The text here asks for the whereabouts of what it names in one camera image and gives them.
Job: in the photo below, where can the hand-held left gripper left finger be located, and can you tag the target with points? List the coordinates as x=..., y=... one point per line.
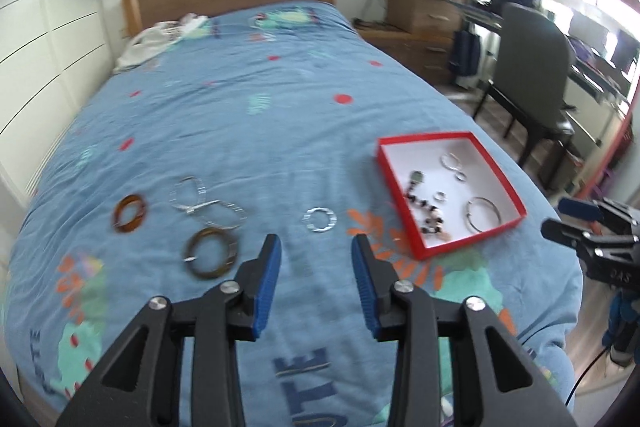
x=265, y=287

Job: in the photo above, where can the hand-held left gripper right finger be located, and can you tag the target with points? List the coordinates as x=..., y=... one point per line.
x=365, y=287

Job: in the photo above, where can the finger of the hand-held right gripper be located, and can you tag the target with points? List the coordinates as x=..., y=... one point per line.
x=577, y=208
x=562, y=229

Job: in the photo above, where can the large plain silver bangle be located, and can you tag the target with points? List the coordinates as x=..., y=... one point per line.
x=470, y=217

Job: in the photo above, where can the red cardboard box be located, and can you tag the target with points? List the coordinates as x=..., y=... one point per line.
x=465, y=243

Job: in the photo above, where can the twisted silver bangle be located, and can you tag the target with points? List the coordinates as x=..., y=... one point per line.
x=444, y=159

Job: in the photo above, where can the person's right hand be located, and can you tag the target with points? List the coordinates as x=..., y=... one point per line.
x=622, y=322

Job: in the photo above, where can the dark brown bangle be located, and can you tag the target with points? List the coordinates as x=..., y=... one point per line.
x=192, y=264

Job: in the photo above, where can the desk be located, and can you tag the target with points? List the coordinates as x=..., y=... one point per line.
x=595, y=77

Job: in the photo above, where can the grey chair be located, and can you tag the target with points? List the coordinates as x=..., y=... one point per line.
x=530, y=67

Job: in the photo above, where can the amber bangle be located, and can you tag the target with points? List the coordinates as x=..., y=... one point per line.
x=117, y=214

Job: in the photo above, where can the printed blue blanket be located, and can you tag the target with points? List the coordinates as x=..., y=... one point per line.
x=280, y=122

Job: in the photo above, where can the computer monitor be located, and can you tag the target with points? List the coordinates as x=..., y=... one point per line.
x=625, y=49

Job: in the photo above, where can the dark blue bag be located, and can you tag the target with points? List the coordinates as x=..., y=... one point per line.
x=465, y=57

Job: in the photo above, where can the low wooden nightstand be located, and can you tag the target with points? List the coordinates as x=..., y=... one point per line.
x=415, y=52

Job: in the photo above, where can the wooden dresser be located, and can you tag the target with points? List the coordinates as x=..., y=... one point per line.
x=425, y=7

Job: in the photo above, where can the white garment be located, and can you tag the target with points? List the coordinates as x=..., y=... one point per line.
x=150, y=42

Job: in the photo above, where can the white wardrobe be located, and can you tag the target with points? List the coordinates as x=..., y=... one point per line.
x=45, y=42

